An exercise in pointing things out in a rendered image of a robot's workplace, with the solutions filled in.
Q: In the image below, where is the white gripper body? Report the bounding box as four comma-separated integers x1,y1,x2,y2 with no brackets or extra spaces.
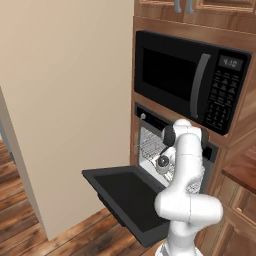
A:
155,166,172,175

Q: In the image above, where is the grey cupboard handle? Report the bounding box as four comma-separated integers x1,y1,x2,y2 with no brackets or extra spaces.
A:
173,0,183,14
185,0,195,15

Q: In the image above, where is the black built-in oven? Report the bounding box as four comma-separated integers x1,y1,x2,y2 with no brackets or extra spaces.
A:
133,102,221,198

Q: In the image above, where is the wooden drawer front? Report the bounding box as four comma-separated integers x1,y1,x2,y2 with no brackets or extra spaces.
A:
229,184,256,225

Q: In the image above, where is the black microwave door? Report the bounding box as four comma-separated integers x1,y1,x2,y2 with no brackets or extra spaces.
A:
134,30,218,124

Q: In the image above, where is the wooden cabinet housing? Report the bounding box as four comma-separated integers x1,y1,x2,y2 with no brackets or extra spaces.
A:
129,0,256,256

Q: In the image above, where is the wooden base cupboard door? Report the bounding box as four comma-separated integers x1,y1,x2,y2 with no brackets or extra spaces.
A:
213,216,256,256

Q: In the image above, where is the black oven door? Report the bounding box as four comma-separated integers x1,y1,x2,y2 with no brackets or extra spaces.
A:
81,165,175,249

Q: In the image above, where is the black microwave oven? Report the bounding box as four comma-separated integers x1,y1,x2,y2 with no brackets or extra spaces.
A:
133,30,253,137

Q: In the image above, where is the silver wire oven rack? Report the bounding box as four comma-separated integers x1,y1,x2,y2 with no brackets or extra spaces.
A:
138,126,205,195

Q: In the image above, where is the grey microwave door handle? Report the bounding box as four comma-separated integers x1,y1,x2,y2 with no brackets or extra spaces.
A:
189,53,212,120

